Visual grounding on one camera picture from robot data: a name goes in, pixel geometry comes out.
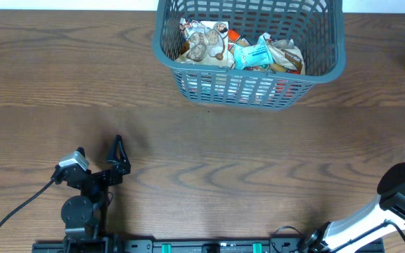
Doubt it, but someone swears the red orange pasta packet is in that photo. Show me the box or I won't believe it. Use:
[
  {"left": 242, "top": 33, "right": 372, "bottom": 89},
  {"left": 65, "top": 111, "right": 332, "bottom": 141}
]
[{"left": 227, "top": 29, "right": 304, "bottom": 75}]

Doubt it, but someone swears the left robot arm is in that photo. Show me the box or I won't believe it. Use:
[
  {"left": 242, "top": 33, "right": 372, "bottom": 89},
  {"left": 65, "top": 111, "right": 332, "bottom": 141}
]
[{"left": 51, "top": 135, "right": 131, "bottom": 252}]

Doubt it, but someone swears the multicolour tissue pack box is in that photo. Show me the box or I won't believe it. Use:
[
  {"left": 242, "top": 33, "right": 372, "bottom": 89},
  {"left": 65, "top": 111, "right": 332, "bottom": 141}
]
[{"left": 181, "top": 79, "right": 282, "bottom": 105}]

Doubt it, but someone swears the dark grey plastic basket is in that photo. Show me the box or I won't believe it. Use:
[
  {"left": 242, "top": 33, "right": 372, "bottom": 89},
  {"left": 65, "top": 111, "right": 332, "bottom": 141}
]
[{"left": 153, "top": 0, "right": 346, "bottom": 110}]

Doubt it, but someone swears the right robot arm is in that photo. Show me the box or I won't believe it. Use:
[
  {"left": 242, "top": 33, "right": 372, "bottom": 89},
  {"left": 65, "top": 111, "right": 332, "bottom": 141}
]
[{"left": 298, "top": 162, "right": 405, "bottom": 253}]

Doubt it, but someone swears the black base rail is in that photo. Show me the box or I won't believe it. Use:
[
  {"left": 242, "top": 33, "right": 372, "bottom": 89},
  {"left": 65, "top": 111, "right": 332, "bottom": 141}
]
[{"left": 32, "top": 235, "right": 386, "bottom": 253}]

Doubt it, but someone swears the teal white snack packet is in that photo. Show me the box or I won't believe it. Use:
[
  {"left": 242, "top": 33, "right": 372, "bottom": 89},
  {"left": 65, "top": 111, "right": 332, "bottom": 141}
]
[{"left": 233, "top": 43, "right": 274, "bottom": 70}]

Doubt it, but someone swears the beige grain pouch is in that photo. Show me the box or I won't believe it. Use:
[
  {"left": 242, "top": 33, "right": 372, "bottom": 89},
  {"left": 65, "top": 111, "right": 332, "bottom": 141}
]
[
  {"left": 174, "top": 18, "right": 236, "bottom": 68},
  {"left": 258, "top": 33, "right": 306, "bottom": 74}
]

